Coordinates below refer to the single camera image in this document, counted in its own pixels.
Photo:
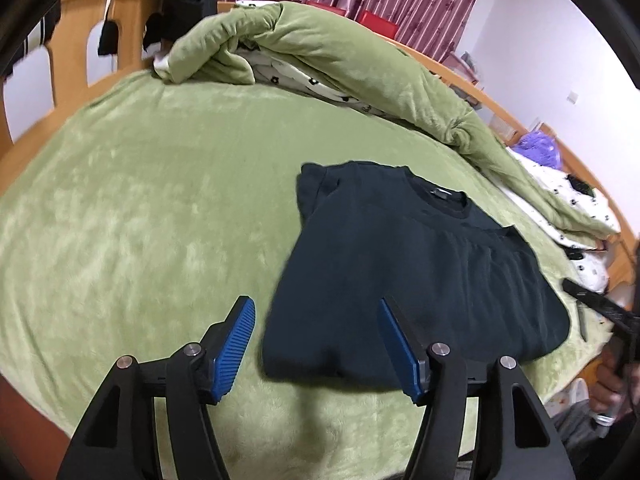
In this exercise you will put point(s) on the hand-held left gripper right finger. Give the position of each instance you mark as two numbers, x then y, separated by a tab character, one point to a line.
400	350

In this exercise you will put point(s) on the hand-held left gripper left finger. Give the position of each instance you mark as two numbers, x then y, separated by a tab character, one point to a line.
235	345

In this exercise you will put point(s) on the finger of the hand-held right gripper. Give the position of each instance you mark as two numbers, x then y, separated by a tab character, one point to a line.
595	302

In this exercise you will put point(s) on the dark navy sweatshirt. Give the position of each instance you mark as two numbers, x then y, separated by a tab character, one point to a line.
400	260

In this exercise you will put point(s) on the person's right hand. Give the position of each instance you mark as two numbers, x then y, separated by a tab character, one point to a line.
607	392

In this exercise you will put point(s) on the person's grey pants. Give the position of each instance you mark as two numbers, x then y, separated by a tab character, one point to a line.
580	435

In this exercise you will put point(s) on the white floral bedding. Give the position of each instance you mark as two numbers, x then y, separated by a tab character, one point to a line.
560	185

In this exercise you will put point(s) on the purple plush toy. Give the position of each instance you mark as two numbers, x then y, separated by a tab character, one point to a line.
537	147

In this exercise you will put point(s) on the green fleece bed sheet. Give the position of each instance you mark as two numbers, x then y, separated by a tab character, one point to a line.
150	185

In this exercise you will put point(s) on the green fleece duvet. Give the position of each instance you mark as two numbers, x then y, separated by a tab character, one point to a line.
325	35

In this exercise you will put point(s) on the red box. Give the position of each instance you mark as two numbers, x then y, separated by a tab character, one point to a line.
377	22

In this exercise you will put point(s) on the dark striped garment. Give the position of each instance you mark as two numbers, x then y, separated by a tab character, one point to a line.
42	30

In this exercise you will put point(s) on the wooden bed frame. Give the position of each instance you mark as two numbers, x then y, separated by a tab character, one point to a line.
130	15

